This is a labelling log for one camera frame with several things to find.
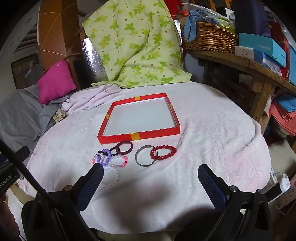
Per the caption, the dark blue bag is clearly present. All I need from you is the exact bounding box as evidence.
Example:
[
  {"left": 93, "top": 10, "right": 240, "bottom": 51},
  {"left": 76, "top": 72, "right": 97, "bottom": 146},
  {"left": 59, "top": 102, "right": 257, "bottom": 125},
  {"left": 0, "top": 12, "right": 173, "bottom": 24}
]
[{"left": 231, "top": 0, "right": 271, "bottom": 38}]

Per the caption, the red shallow cardboard box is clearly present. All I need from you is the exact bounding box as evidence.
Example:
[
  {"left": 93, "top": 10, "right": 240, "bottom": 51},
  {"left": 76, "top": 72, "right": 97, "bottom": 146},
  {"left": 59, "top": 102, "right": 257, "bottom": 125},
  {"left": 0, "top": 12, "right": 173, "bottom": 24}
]
[{"left": 97, "top": 93, "right": 181, "bottom": 144}]

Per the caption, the white patterned box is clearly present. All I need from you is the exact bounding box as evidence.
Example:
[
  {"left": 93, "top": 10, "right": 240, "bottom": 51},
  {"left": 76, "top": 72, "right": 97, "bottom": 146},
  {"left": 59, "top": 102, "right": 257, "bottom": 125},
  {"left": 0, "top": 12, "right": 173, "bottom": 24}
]
[{"left": 234, "top": 45, "right": 264, "bottom": 62}]

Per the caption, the grey bed sheet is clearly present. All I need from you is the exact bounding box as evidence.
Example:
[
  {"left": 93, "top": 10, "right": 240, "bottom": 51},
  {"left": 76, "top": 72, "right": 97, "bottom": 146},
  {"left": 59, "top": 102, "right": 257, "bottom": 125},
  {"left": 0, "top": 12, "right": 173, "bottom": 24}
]
[{"left": 0, "top": 83, "right": 68, "bottom": 163}]

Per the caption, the woven rattan panel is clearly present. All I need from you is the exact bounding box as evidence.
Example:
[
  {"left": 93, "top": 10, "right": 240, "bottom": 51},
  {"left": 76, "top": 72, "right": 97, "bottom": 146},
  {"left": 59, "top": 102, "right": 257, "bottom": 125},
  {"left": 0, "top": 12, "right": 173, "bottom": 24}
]
[{"left": 10, "top": 54, "right": 43, "bottom": 90}]

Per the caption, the purple bead bracelet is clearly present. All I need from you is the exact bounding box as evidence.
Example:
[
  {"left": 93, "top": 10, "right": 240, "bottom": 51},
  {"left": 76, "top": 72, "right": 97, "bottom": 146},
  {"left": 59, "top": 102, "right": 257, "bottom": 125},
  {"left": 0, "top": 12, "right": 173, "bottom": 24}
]
[{"left": 97, "top": 149, "right": 112, "bottom": 167}]

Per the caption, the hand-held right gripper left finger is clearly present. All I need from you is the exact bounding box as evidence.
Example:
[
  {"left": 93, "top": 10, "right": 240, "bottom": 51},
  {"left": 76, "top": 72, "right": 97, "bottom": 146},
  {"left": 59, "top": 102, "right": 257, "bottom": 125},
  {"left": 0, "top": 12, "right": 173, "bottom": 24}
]
[{"left": 22, "top": 163, "right": 104, "bottom": 241}]

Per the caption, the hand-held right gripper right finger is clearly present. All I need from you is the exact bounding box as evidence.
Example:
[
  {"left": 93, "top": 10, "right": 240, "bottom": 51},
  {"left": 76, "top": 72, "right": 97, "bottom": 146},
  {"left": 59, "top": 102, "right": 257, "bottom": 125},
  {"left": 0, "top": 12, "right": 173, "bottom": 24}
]
[{"left": 198, "top": 164, "right": 272, "bottom": 241}]

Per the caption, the orange wooden board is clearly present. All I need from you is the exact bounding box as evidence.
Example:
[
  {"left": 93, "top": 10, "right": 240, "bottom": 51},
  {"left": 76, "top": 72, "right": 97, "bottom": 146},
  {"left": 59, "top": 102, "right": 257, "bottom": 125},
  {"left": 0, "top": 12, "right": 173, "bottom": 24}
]
[{"left": 38, "top": 0, "right": 80, "bottom": 70}]

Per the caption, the silver metal bangle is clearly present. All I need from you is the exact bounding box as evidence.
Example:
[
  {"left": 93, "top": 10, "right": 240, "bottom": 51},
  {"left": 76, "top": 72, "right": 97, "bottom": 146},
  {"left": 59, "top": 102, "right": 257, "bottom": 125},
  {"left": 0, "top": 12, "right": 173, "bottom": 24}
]
[{"left": 135, "top": 145, "right": 159, "bottom": 166}]

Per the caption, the magenta pillow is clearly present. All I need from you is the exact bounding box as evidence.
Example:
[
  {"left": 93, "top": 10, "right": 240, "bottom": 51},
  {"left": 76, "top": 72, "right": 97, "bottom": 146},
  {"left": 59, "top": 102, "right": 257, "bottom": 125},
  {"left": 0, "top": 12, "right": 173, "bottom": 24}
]
[{"left": 37, "top": 60, "right": 77, "bottom": 105}]

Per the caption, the clear pink bead bracelet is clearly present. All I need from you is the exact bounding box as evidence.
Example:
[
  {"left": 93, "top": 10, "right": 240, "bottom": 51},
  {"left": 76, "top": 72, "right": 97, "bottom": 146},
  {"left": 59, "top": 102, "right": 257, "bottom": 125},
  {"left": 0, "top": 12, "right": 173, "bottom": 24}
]
[{"left": 108, "top": 155, "right": 129, "bottom": 169}]

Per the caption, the wicker basket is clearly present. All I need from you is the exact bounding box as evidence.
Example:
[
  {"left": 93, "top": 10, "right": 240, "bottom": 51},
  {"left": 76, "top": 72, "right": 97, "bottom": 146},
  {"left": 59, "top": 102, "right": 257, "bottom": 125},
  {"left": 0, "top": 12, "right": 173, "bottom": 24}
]
[{"left": 184, "top": 21, "right": 238, "bottom": 55}]

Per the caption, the red flat box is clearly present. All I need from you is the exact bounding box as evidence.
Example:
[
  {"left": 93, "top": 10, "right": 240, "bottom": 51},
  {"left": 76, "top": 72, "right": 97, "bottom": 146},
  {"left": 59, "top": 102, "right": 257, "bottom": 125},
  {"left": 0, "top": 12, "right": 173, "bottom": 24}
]
[{"left": 268, "top": 21, "right": 292, "bottom": 80}]

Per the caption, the blue cloth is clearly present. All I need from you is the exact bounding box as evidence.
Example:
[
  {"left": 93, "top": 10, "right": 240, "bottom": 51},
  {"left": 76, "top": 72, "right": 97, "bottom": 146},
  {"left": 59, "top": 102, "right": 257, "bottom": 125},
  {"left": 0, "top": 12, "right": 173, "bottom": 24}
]
[{"left": 184, "top": 9, "right": 210, "bottom": 42}]

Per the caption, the green floral quilt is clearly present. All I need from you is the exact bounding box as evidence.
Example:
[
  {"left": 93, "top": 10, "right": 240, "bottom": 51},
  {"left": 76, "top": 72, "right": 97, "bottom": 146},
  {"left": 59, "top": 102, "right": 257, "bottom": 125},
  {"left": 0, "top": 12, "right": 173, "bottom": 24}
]
[{"left": 82, "top": 0, "right": 192, "bottom": 89}]

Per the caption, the red bead bracelet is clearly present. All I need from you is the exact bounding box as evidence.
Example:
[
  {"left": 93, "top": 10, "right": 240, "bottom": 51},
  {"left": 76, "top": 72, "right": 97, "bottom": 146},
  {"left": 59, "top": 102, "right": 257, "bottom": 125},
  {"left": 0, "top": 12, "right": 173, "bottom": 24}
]
[{"left": 150, "top": 145, "right": 177, "bottom": 161}]

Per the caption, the wooden chair frame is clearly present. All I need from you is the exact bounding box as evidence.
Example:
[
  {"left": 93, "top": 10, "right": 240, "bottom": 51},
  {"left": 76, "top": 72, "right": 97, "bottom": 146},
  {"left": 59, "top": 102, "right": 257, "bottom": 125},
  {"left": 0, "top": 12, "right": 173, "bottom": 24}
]
[{"left": 62, "top": 28, "right": 82, "bottom": 90}]

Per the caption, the wooden bench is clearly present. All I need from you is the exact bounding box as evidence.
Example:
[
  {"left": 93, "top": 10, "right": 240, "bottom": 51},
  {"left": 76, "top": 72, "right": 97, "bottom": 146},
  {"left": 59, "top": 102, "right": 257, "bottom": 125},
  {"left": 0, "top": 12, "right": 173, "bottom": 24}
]
[{"left": 187, "top": 50, "right": 296, "bottom": 131}]

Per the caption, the beige patterned cloth piece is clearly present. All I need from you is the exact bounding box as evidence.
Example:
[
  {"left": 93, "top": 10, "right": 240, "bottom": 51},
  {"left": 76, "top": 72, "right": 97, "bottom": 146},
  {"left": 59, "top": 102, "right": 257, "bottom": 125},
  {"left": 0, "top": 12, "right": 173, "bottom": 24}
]
[{"left": 52, "top": 109, "right": 68, "bottom": 122}]

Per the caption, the stack of folded cloths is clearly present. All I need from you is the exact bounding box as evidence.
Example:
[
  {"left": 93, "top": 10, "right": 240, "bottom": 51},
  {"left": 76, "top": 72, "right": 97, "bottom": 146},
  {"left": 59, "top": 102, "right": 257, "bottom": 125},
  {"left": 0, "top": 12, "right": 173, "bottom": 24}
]
[{"left": 269, "top": 93, "right": 296, "bottom": 137}]

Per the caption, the dark red ring bracelet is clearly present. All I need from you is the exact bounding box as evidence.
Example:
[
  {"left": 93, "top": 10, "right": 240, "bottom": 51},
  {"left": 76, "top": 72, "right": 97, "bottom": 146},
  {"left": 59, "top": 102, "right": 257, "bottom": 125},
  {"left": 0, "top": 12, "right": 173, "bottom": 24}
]
[{"left": 116, "top": 142, "right": 134, "bottom": 155}]

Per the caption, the blue cardboard box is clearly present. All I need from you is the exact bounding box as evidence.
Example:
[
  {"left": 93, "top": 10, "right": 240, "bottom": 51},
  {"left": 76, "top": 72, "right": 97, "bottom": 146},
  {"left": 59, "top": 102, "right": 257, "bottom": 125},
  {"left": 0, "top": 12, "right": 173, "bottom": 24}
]
[{"left": 238, "top": 32, "right": 287, "bottom": 62}]

